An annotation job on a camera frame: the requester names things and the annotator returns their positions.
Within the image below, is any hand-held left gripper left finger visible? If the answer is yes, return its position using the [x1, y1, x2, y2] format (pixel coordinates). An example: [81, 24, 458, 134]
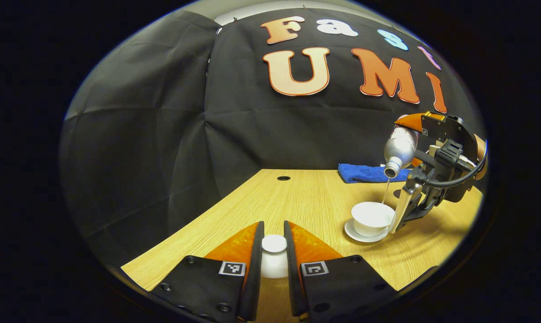
[150, 221, 265, 322]

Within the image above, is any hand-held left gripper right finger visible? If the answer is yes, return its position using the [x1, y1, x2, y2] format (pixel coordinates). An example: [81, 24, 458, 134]
[283, 220, 399, 323]

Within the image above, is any white teacup lid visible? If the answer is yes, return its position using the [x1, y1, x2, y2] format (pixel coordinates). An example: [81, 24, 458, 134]
[260, 234, 289, 279]

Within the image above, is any white teacup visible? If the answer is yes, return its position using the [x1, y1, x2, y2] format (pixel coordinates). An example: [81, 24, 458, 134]
[351, 201, 396, 237]

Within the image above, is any silver water bottle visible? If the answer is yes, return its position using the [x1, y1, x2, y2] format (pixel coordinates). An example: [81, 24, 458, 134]
[383, 127, 419, 179]

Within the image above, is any white saucer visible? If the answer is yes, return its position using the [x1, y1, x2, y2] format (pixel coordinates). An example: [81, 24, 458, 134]
[344, 218, 390, 243]

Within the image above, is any blue towel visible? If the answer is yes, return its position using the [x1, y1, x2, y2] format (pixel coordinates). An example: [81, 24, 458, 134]
[338, 163, 412, 183]

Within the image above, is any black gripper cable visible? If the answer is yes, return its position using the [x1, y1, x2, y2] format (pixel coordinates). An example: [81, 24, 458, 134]
[425, 153, 487, 188]

